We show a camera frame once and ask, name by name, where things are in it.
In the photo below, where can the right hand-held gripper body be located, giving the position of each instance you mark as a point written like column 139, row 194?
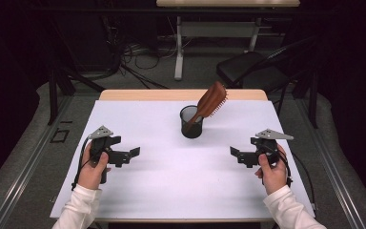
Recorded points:
column 271, row 135

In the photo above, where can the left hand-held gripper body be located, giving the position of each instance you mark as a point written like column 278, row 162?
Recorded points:
column 101, row 133

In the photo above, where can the black mesh cup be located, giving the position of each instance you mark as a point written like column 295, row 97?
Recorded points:
column 192, row 133

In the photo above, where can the wooden hairbrush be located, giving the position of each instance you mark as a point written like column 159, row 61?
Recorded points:
column 211, row 100

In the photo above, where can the person's left hand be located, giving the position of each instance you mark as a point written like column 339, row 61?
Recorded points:
column 92, row 173

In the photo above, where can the person's right hand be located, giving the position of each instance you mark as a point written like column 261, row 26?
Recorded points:
column 274, row 176

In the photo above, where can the wooden table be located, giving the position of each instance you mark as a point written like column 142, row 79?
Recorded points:
column 139, row 94

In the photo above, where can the white board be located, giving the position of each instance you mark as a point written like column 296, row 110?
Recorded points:
column 187, row 184

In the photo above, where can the black metal stand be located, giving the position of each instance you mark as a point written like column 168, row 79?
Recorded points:
column 53, row 95

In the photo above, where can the black folding chair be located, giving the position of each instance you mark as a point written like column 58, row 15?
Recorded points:
column 254, row 68

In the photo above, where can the white-legged desk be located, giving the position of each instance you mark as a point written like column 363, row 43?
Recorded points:
column 217, row 29

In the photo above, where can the metal floor rail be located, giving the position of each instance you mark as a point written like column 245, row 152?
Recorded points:
column 330, row 165
column 28, row 165

